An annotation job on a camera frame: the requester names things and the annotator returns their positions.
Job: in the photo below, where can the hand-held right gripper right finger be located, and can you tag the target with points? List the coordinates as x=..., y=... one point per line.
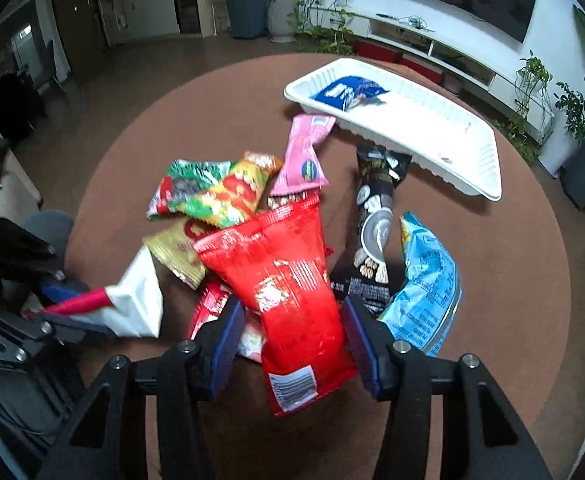
x=361, y=345

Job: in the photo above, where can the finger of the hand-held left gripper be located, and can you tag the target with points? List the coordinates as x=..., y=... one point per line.
x=65, y=291
x=37, y=330

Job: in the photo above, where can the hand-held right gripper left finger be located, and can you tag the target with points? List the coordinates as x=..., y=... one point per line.
x=225, y=345

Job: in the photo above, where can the white snack packet red edge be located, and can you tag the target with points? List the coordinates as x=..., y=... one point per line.
x=137, y=295

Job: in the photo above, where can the large red snack packet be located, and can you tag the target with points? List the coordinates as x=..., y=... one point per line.
x=282, y=280

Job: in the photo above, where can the light blue snack packet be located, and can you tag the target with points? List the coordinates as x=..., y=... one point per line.
x=427, y=285

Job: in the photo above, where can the gold red snack packet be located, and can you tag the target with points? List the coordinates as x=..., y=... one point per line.
x=177, y=247

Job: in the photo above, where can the black snack packet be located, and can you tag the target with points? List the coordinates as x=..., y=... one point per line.
x=372, y=200

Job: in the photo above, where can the yellow orange snack packet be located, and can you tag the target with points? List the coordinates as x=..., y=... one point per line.
x=242, y=190

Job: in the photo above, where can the green snack packet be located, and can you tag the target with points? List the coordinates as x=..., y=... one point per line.
x=187, y=187

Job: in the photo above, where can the white plastic tray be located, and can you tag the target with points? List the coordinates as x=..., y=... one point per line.
x=422, y=125

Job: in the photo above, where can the red white strawberry snack packet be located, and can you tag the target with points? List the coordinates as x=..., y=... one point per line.
x=211, y=302

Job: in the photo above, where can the grey chair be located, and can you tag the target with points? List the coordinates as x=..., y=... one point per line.
x=50, y=227

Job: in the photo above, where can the black bag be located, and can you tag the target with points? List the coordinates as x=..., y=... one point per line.
x=2, y=105

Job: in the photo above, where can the brown patterned snack packet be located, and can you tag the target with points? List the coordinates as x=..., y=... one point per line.
x=282, y=202

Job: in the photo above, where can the pink snack packet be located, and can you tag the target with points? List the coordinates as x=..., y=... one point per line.
x=300, y=152

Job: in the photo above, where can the dark wooden door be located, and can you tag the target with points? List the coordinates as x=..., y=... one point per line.
x=77, y=15

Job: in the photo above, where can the dark blue snack packet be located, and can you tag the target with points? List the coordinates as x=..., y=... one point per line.
x=342, y=89

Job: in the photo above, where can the red storage box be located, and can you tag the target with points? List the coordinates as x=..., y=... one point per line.
x=375, y=51
x=420, y=69

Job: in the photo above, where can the white television cabinet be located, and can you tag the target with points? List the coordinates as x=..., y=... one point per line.
x=472, y=55

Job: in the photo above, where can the small leafy cabinet plant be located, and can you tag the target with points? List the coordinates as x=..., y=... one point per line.
x=532, y=77

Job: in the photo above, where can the bushy green plant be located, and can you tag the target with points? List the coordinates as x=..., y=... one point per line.
x=572, y=105

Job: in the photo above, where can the potted plant white pot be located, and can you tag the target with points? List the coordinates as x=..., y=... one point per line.
x=282, y=17

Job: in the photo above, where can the trailing green plant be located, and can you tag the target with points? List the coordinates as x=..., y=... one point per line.
x=330, y=7

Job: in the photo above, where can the white wall cabinet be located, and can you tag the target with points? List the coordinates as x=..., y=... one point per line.
x=147, y=0

